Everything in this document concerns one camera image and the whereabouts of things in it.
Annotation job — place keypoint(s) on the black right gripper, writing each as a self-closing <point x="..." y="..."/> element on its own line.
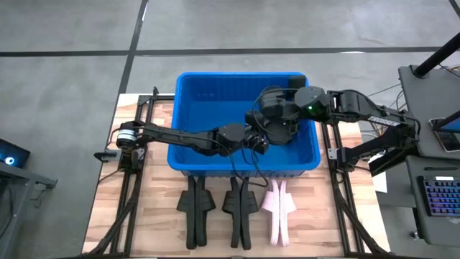
<point x="276" y="106"/>

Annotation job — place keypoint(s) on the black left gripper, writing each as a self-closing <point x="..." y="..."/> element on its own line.
<point x="256" y="142"/>

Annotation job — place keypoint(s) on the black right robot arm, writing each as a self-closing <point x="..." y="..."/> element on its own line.
<point x="359" y="104"/>

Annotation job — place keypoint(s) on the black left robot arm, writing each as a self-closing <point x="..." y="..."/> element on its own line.
<point x="172" y="136"/>

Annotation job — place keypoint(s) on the blue plastic bin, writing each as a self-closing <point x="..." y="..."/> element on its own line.
<point x="208" y="118"/>

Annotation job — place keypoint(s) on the black stand leg bar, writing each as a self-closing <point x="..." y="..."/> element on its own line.
<point x="384" y="166"/>

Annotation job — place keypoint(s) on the white paper sheet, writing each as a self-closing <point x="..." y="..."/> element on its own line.
<point x="381" y="183"/>

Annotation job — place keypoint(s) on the grey desk top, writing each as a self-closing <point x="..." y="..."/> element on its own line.
<point x="420" y="108"/>

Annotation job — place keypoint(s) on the black round pole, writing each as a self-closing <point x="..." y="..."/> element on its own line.
<point x="436" y="57"/>

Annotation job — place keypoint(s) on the tablet with light screen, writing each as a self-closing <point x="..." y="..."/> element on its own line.
<point x="449" y="142"/>

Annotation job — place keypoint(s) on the black monitor with blue screen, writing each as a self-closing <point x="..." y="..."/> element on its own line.
<point x="453" y="126"/>

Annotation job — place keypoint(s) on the backlit rainbow keyboard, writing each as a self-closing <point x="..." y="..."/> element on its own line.
<point x="442" y="198"/>

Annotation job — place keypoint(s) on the grey keyboard desk panel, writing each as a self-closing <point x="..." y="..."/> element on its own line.
<point x="431" y="230"/>

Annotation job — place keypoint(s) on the grey metal stand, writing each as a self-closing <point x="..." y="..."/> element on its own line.
<point x="21" y="180"/>

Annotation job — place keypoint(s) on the dark laptop with glowing logo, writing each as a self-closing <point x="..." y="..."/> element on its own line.
<point x="14" y="153"/>

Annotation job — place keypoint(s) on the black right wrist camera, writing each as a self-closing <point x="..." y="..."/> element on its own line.
<point x="297" y="82"/>

